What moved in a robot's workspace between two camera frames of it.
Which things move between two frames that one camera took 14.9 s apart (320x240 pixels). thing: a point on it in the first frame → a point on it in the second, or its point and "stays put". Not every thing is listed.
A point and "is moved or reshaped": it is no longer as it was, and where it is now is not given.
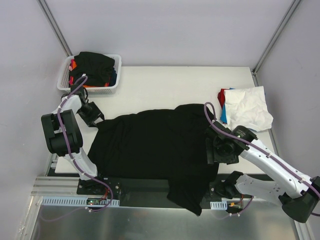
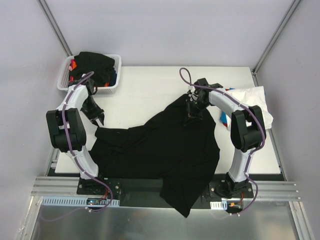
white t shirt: (247, 107) stays put
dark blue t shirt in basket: (113, 79) stays put
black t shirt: (169, 144) is moved or reshaped
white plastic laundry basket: (63, 82) stays put
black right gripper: (208, 150) → (192, 114)
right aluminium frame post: (291, 11) stays put
